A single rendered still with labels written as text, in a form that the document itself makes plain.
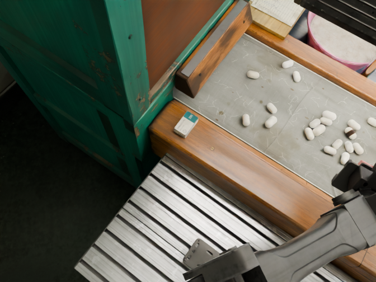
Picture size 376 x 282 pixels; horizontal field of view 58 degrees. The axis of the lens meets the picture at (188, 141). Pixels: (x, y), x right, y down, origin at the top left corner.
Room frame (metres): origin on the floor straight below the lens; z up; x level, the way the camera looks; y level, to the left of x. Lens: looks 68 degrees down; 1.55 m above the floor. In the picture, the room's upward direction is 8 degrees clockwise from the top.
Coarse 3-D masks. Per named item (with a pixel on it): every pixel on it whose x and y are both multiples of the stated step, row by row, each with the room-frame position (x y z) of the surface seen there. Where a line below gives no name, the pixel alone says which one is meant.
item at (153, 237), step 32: (160, 160) 0.29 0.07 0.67; (160, 192) 0.20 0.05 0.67; (192, 192) 0.21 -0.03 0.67; (224, 192) 0.22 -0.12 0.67; (128, 224) 0.11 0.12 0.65; (160, 224) 0.12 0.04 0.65; (192, 224) 0.13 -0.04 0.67; (224, 224) 0.14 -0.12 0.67; (256, 224) 0.15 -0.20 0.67; (96, 256) 0.02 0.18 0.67; (128, 256) 0.03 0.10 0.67; (160, 256) 0.04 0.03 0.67
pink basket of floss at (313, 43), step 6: (312, 18) 0.80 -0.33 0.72; (312, 36) 0.69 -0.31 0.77; (312, 42) 0.69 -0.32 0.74; (318, 48) 0.67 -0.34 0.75; (324, 48) 0.65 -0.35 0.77; (330, 54) 0.64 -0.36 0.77; (336, 60) 0.63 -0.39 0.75; (342, 60) 0.62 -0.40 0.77; (348, 66) 0.63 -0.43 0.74; (354, 66) 0.63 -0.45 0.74; (360, 66) 0.63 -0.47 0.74
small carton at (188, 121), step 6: (186, 114) 0.38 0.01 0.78; (192, 114) 0.38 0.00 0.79; (180, 120) 0.36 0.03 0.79; (186, 120) 0.36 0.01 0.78; (192, 120) 0.36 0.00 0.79; (180, 126) 0.34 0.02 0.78; (186, 126) 0.35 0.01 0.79; (192, 126) 0.35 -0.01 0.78; (180, 132) 0.33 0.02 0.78; (186, 132) 0.33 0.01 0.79
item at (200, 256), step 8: (200, 240) 0.09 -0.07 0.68; (192, 248) 0.07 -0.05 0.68; (200, 248) 0.07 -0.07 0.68; (208, 248) 0.08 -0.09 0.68; (184, 256) 0.05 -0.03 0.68; (192, 256) 0.05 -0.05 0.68; (200, 256) 0.05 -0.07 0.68; (208, 256) 0.06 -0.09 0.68; (216, 256) 0.06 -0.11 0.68; (192, 264) 0.03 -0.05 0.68; (200, 264) 0.04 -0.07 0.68
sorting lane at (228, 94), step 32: (224, 64) 0.57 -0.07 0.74; (256, 64) 0.59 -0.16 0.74; (224, 96) 0.47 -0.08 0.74; (256, 96) 0.48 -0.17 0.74; (288, 96) 0.50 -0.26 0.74; (320, 96) 0.51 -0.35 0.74; (352, 96) 0.53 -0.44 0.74; (224, 128) 0.38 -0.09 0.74; (256, 128) 0.39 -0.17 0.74; (288, 128) 0.40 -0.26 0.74; (288, 160) 0.31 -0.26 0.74; (320, 160) 0.32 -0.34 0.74; (352, 160) 0.34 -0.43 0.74
